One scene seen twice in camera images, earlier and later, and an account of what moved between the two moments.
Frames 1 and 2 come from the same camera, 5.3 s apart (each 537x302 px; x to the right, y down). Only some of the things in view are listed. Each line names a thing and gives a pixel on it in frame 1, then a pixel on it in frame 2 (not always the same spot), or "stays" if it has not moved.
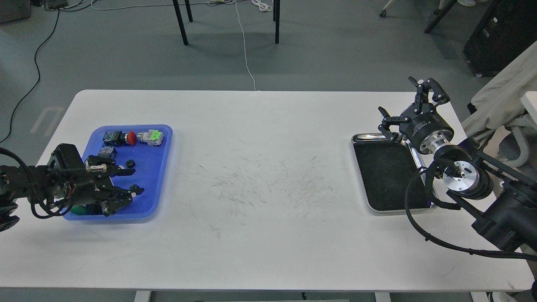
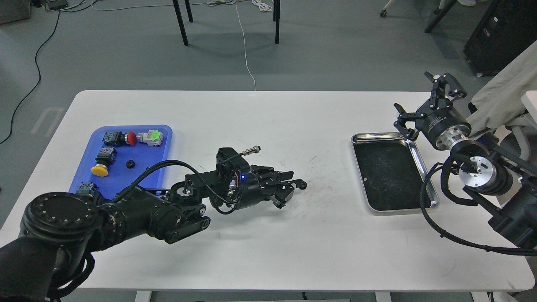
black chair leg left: (181, 20) stays
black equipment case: (505, 32) stays
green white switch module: (152, 137) stays
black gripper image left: (84, 183) -> (234, 183)
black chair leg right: (276, 4) stays
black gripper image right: (428, 130) -> (441, 122)
